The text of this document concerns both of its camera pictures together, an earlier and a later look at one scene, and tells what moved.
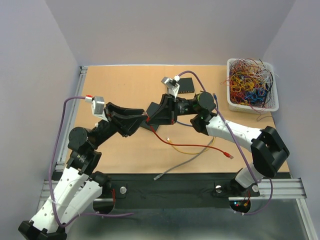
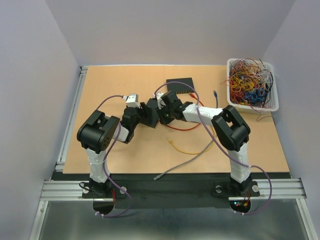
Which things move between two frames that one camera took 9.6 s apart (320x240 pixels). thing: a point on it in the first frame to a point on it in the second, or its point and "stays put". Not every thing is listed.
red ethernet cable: x=229 y=156 to x=193 y=96
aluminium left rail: x=60 y=162 stays put
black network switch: x=186 y=85 stays put
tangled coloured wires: x=251 y=84 stays put
